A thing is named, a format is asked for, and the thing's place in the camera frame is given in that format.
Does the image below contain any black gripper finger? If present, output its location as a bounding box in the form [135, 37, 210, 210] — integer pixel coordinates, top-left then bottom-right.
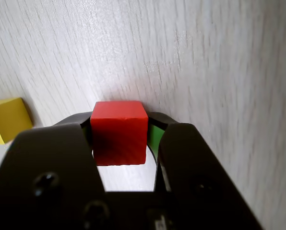
[0, 111, 117, 230]
[146, 111, 265, 230]

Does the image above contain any yellow wooden cube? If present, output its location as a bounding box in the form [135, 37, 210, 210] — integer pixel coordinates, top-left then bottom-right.
[0, 97, 34, 146]

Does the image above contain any red wooden cube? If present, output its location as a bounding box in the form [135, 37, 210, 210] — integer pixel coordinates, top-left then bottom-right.
[90, 101, 149, 166]

